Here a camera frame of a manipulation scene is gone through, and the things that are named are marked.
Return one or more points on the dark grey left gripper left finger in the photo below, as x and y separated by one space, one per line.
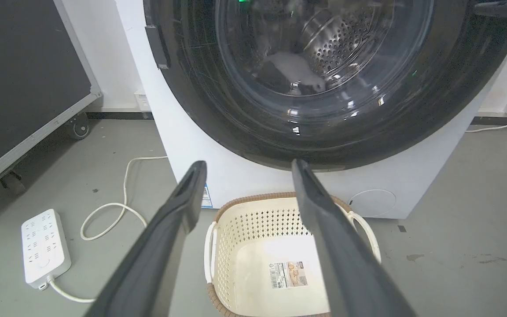
165 246

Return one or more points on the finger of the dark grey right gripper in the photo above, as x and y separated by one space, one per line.
341 264

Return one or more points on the black round washing machine door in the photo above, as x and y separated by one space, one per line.
200 101

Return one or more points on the white washing machine body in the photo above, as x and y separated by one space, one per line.
236 176

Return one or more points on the perforated steel washing drum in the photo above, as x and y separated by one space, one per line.
346 35

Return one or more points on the black door hinge block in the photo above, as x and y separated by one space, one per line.
156 46

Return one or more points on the printed label sticker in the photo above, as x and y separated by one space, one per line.
288 274

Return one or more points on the blue white energy sticker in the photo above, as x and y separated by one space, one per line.
207 197

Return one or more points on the round white filter cover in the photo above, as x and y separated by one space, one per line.
373 203

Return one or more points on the cream perforated laundry basket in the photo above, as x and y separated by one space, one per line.
244 229

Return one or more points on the white power strip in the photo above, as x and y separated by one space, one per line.
44 246

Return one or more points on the black caster wheel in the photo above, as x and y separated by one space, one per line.
78 127
13 182

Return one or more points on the white grey garment in drum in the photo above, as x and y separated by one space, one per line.
297 70

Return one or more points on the black flight case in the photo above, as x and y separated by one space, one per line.
20 79

